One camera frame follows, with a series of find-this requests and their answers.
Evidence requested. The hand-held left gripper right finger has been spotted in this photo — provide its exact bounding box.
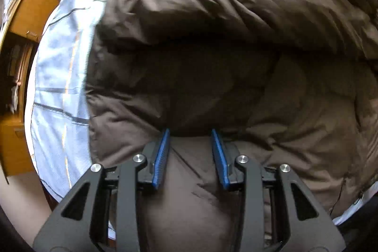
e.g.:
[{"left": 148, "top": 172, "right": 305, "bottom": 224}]
[{"left": 210, "top": 128, "right": 347, "bottom": 252}]

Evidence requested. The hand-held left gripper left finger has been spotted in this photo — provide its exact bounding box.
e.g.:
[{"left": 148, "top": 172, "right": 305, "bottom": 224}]
[{"left": 33, "top": 128, "right": 171, "bottom": 252}]

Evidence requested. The brown down jacket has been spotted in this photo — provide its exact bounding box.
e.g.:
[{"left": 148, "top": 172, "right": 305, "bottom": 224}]
[{"left": 84, "top": 0, "right": 378, "bottom": 252}]

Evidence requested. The blue checked bed sheet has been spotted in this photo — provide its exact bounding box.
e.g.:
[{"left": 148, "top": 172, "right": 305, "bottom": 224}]
[{"left": 25, "top": 0, "right": 374, "bottom": 241}]

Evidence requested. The yellow wooden cabinet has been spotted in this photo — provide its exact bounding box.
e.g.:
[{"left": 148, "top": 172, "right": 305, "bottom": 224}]
[{"left": 0, "top": 0, "right": 61, "bottom": 176}]

